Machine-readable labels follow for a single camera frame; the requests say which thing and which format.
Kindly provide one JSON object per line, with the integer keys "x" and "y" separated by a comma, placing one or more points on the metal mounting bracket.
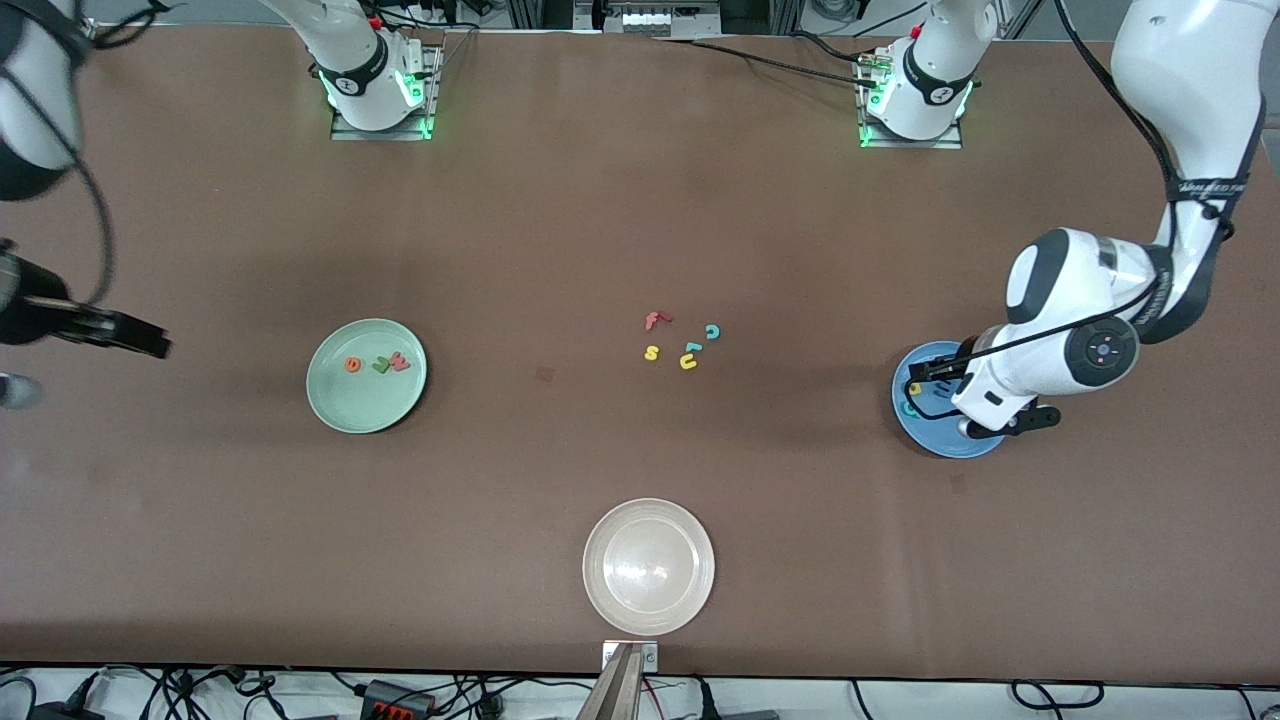
{"x": 650, "y": 657}

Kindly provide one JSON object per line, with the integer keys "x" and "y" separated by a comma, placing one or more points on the aluminium frame post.
{"x": 78, "y": 35}

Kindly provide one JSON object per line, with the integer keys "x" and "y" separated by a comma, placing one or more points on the blue plate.
{"x": 935, "y": 435}

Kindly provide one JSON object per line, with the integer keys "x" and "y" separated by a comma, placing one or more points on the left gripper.
{"x": 946, "y": 382}

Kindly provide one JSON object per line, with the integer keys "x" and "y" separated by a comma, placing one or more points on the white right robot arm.
{"x": 345, "y": 60}

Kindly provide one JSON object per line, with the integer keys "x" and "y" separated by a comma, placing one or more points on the grey metal pole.
{"x": 615, "y": 690}

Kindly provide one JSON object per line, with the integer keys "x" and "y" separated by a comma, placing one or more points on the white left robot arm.
{"x": 1190, "y": 60}

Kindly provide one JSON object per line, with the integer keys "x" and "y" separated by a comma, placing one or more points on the white plate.
{"x": 648, "y": 567}

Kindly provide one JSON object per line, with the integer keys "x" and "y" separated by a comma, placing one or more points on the green plate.
{"x": 366, "y": 410}

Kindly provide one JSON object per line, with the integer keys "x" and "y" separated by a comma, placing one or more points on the black power strip red switches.
{"x": 395, "y": 700}

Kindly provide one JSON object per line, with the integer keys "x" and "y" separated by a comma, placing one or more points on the metal equipment rack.
{"x": 660, "y": 20}

